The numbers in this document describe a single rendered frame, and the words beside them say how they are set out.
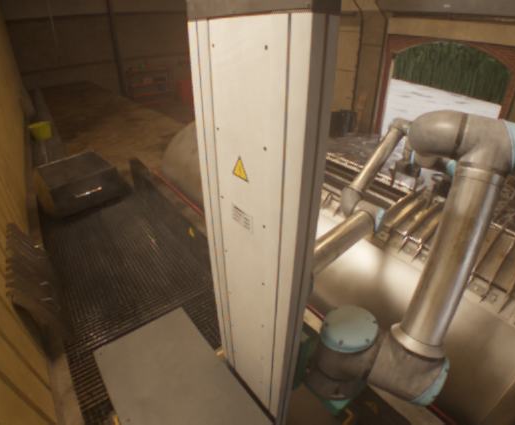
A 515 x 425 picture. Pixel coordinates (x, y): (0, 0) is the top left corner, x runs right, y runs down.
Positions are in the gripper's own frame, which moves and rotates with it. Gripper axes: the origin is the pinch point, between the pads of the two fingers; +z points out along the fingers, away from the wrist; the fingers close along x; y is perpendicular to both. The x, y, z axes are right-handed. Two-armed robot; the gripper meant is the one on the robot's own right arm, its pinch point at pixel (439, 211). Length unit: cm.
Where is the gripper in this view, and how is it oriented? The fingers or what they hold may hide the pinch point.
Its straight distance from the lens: 161.5
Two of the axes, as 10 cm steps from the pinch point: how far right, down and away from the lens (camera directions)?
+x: -6.2, -4.2, 6.6
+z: 0.0, 8.4, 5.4
